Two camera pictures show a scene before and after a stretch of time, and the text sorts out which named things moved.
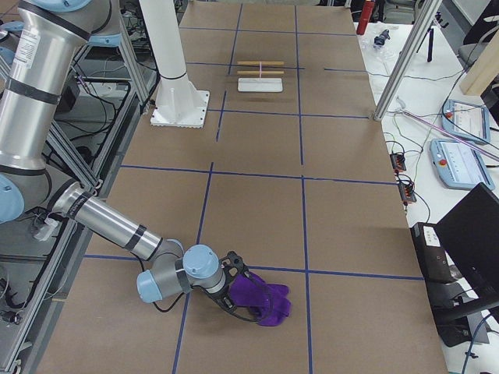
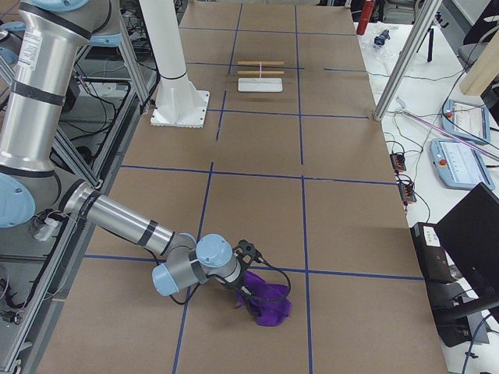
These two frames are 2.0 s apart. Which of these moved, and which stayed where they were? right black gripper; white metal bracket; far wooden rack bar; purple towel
Moved: right black gripper
Stayed: far wooden rack bar; white metal bracket; purple towel
